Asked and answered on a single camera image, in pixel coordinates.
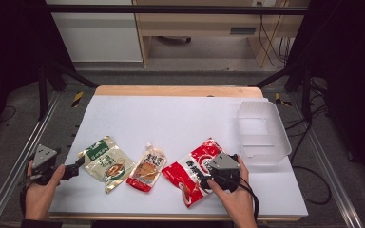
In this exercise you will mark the yellow and black tape strip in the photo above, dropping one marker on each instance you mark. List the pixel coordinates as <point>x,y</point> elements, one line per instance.
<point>77,99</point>
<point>280,99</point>

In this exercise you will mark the black metal stand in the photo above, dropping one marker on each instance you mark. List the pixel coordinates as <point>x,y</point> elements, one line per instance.
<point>43,91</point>
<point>305,91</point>

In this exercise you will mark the person's right hand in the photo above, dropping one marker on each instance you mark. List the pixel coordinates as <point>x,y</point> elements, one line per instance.
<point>239,202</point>

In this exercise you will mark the white board sheet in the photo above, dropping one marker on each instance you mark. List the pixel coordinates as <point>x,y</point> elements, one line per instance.
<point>171,120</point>

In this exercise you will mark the white cabinet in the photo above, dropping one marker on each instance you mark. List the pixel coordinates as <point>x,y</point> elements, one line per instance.
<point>98,34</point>

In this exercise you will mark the person's left hand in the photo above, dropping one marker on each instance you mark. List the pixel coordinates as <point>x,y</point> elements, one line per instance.
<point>39,199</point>

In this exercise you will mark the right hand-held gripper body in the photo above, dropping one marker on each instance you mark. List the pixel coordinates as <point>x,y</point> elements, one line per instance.
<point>225,172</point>

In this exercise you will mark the black curtain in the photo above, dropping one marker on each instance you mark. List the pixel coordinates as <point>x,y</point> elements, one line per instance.
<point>355,79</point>
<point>9,57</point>

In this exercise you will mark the light wooden desk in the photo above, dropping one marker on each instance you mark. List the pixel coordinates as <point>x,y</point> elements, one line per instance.
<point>199,22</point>

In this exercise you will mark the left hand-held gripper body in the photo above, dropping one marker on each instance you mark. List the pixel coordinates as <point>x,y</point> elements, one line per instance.
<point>44,156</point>

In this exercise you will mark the aluminium rail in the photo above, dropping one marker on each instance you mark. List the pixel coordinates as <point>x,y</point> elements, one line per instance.
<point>326,164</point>
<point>19,161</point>

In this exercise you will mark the black horizontal frame bar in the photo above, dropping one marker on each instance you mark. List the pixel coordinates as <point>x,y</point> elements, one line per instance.
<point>171,9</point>

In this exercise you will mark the wooden table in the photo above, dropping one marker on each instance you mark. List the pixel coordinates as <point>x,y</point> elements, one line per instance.
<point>177,91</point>

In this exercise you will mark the clear plastic container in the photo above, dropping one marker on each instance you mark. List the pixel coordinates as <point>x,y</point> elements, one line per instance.
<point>263,139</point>

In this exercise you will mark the red and white food packet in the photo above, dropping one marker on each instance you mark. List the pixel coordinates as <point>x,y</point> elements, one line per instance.
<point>187,177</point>

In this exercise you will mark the green and cream food packet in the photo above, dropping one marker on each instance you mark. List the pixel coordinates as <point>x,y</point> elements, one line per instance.
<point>107,164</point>

